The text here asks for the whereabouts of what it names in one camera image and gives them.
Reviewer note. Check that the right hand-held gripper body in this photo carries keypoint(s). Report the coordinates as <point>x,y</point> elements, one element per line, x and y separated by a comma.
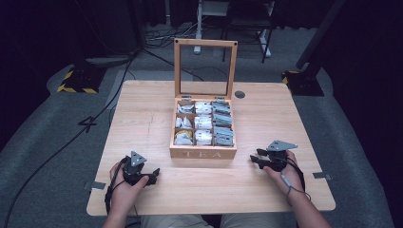
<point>278,158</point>

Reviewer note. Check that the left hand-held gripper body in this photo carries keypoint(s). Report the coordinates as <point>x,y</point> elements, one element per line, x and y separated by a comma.
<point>131,174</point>

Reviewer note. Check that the person's left hand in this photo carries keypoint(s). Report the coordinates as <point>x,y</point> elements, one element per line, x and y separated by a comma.
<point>123,194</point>

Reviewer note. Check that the person's right hand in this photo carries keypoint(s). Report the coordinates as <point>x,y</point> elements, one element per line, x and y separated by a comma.
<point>293,182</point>

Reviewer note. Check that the yellow tea packet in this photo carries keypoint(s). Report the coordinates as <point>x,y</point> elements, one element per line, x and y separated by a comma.
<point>183,134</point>

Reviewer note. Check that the row of grey tea packets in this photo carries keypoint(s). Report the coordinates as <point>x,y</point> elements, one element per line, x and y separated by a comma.
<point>222,122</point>

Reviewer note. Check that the wooden tea box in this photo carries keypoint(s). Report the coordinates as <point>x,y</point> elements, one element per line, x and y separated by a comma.
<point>202,154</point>

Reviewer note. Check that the group of silver tea packets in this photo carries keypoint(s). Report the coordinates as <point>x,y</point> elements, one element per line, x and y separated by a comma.
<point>184,123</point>

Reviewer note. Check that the row of white tea packets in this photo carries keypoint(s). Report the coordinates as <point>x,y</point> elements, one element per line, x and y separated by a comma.
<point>203,122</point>

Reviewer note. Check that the black yellow striped stand base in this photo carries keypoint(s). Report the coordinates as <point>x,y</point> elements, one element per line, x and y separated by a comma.
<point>302,84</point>
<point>80,80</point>

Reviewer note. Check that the white metal stand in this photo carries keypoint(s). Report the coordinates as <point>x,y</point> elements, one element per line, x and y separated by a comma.
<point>198,28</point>

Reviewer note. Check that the grey metal table bracket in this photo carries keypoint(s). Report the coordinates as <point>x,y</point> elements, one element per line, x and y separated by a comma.
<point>95,185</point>
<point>322,176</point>

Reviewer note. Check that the black slanted stand post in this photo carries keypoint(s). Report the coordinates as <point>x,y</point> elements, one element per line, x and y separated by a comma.
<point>320,34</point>

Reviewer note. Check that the black metal frame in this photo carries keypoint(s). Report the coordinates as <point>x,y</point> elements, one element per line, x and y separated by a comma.
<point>247,22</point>

